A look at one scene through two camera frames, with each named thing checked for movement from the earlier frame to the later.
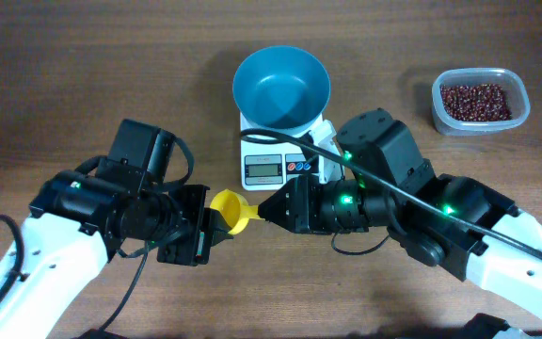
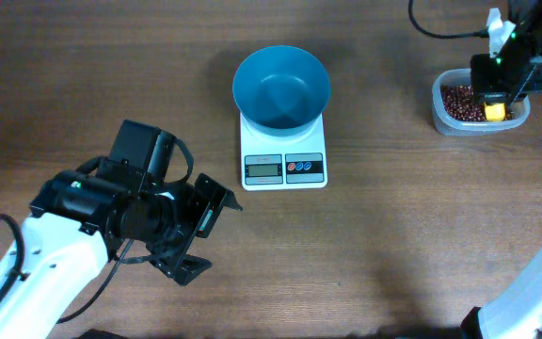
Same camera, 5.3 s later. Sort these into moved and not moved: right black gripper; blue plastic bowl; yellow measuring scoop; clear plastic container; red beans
Moved: yellow measuring scoop; right black gripper
Not moved: red beans; blue plastic bowl; clear plastic container
